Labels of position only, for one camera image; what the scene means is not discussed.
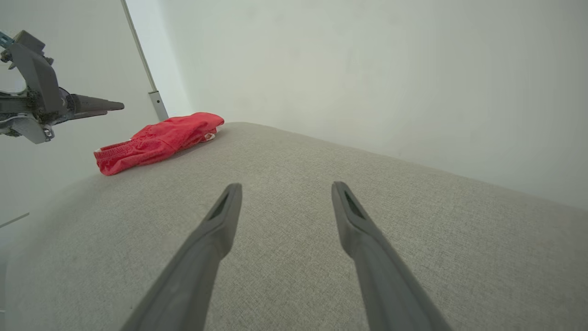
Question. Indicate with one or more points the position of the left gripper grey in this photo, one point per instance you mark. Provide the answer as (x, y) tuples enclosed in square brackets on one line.
[(41, 82)]

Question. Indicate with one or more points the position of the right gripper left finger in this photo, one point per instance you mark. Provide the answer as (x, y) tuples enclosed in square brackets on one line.
[(202, 257)]

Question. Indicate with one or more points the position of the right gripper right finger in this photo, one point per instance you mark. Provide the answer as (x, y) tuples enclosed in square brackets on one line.
[(381, 276)]

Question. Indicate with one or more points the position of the red shorts with white stripe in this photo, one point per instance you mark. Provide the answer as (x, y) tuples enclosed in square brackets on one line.
[(161, 140)]

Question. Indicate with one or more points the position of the grey metal pole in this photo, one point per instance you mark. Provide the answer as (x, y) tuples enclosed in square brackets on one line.
[(147, 69)]

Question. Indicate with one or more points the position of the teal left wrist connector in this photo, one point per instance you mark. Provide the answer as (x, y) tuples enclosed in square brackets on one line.
[(5, 40)]

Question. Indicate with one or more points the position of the grey fabric sofa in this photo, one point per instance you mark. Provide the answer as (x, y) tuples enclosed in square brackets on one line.
[(298, 161)]

